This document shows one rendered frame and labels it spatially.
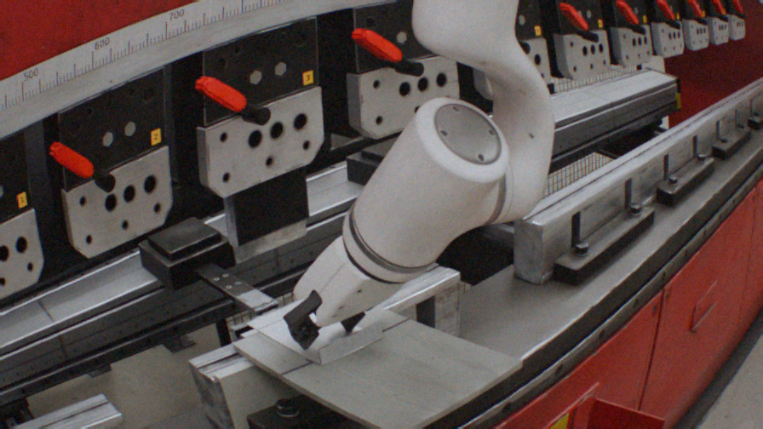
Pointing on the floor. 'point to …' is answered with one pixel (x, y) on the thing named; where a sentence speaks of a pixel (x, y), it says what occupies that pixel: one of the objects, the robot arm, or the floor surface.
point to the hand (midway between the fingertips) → (324, 322)
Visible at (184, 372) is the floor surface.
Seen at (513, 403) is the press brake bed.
